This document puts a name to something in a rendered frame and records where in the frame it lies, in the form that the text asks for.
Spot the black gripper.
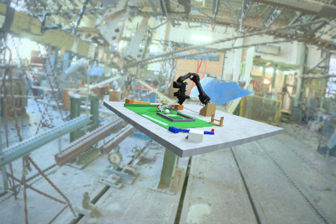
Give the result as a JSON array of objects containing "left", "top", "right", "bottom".
[{"left": 177, "top": 89, "right": 190, "bottom": 105}]

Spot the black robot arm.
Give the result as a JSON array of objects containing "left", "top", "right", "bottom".
[{"left": 173, "top": 73, "right": 210, "bottom": 105}]

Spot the green flat mat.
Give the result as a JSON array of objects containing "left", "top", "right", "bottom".
[{"left": 124, "top": 106, "right": 217, "bottom": 129}]

